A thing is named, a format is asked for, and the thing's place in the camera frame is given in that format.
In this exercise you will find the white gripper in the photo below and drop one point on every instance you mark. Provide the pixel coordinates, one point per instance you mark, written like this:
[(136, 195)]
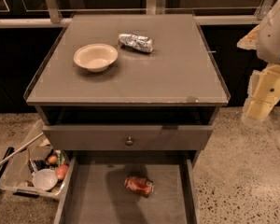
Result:
[(272, 39)]

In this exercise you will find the red coke can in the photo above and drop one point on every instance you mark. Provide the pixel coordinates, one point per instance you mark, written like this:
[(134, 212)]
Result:
[(139, 185)]

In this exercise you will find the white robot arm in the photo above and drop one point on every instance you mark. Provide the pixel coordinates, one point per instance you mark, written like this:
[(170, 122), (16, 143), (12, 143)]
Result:
[(263, 91)]

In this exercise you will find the grey drawer cabinet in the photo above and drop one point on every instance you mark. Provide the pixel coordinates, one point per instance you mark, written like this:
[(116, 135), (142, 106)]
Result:
[(178, 83)]

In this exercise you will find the round metal drawer knob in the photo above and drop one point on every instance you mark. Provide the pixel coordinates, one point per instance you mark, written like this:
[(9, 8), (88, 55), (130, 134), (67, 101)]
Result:
[(129, 141)]

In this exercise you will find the grey open middle drawer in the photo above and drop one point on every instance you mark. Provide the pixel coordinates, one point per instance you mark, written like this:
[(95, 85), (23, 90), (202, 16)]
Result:
[(95, 192)]

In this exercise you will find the grey top drawer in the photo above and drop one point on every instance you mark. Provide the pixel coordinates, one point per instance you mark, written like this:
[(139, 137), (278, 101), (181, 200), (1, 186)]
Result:
[(113, 137)]

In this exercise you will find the crumpled silver foil bag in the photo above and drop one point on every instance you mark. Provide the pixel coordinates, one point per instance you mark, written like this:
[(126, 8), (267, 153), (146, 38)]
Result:
[(138, 42)]

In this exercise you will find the beige paper bowl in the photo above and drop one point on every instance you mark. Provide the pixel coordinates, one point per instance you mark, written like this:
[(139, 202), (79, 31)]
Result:
[(95, 57)]

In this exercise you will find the red apple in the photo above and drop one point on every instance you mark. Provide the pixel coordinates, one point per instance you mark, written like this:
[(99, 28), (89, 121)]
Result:
[(61, 172)]

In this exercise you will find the orange fruit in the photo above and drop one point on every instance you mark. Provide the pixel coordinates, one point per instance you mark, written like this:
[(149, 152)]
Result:
[(52, 159)]

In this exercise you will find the white plastic bowl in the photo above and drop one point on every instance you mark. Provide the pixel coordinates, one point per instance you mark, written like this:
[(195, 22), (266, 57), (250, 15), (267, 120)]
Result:
[(45, 179)]

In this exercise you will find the black snack packet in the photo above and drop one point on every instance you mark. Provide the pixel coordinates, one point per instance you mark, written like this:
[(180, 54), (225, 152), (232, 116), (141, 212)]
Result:
[(36, 165)]

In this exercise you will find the clear plastic storage bin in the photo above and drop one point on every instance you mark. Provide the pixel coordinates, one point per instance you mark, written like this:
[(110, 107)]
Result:
[(17, 177)]

